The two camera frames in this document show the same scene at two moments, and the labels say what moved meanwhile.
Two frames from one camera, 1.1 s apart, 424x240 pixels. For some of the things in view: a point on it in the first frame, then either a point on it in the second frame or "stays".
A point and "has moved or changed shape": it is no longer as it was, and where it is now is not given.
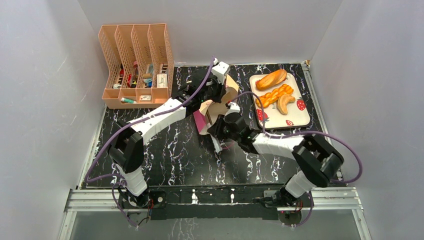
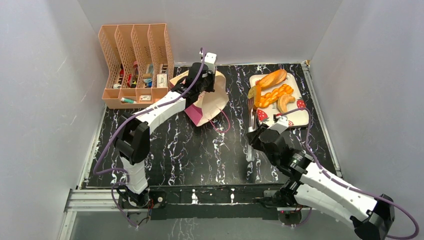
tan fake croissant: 282,103 stays
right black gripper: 219,126 → 255,135
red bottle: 136,67 stays
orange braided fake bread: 269,99 stays
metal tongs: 217,147 → 253,124
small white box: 161,79 stays
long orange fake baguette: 270,79 stays
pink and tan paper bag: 209,110 has moved or changed shape
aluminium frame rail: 324,199 stays
